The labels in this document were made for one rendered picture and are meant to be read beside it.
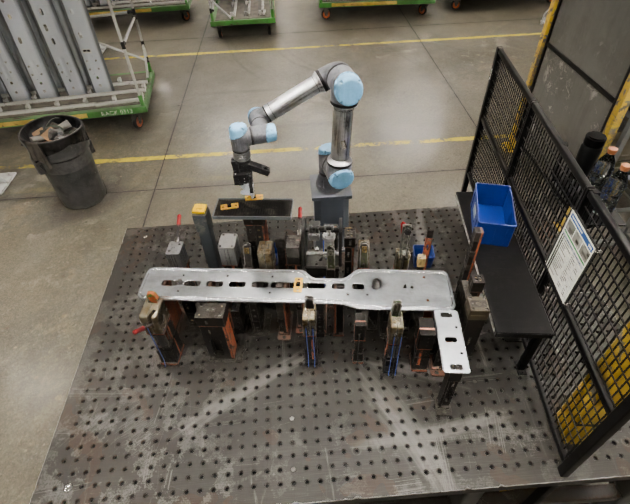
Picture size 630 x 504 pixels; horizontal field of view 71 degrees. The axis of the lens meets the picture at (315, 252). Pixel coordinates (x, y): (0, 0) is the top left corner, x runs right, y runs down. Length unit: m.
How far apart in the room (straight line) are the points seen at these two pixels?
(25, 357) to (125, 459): 1.65
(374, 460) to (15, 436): 2.13
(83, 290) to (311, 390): 2.23
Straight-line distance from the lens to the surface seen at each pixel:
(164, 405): 2.11
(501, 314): 1.93
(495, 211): 2.39
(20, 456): 3.15
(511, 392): 2.14
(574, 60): 4.13
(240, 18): 7.72
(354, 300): 1.89
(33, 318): 3.73
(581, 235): 1.77
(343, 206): 2.30
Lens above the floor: 2.47
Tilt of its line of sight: 45 degrees down
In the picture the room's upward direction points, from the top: 3 degrees counter-clockwise
